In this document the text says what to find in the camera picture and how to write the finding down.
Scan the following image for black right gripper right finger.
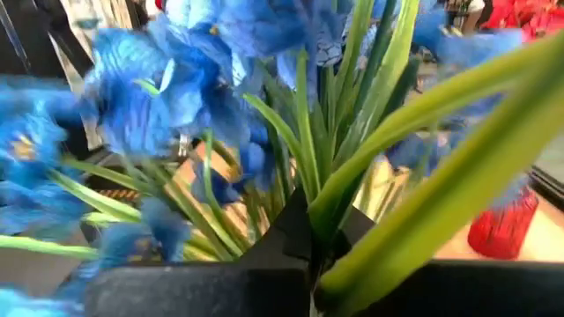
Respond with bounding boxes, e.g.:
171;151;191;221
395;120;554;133
328;206;564;317

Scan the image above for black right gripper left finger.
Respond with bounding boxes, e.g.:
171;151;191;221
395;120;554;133
85;188;310;317

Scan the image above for blue artificial flower bunch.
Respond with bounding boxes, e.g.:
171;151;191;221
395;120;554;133
0;26;265;317
145;0;564;317

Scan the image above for red artificial flower bunch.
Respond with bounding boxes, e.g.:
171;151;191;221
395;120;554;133
479;0;564;43

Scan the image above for red ribbed glass vase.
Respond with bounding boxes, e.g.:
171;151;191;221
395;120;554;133
466;187;539;261

